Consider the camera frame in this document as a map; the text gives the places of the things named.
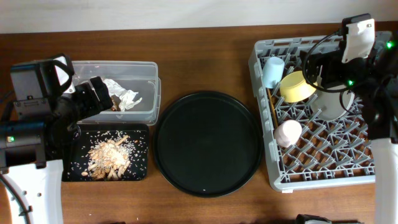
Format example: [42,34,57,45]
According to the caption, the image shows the white tissue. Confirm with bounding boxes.
[103,78,142,111]

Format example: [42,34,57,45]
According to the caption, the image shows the grey plate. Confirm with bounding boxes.
[310,90,354,121]

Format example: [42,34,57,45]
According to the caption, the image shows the yellow bowl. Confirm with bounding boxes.
[279,71,317,103]

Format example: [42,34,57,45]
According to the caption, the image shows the blue cup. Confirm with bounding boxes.
[262,57,285,89]

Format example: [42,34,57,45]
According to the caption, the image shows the wooden chopstick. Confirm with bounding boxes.
[266,88,279,129]

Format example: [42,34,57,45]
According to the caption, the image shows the pink cup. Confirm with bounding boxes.
[274,119,302,147]

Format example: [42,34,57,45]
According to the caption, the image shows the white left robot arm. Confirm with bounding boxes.
[1,54,113,223]

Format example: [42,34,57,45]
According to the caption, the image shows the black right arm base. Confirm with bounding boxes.
[294,214,332,224]

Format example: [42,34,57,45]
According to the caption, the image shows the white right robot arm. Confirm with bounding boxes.
[300,31,397,223]

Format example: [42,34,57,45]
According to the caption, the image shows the clear plastic waste bin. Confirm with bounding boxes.
[72,60,161,125]

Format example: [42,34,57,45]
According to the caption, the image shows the grey dishwasher rack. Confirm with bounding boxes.
[249,31,392,192]

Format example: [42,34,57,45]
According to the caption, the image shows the brown snack wrapper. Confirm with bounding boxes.
[111,98,121,111]

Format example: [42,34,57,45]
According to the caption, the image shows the black rectangular tray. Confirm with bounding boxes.
[61,123,150,182]

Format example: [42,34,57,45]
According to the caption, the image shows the food scraps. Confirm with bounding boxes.
[70,130,148,181]

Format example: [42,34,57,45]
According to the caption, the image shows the black round tray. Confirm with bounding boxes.
[153,91,263,198]

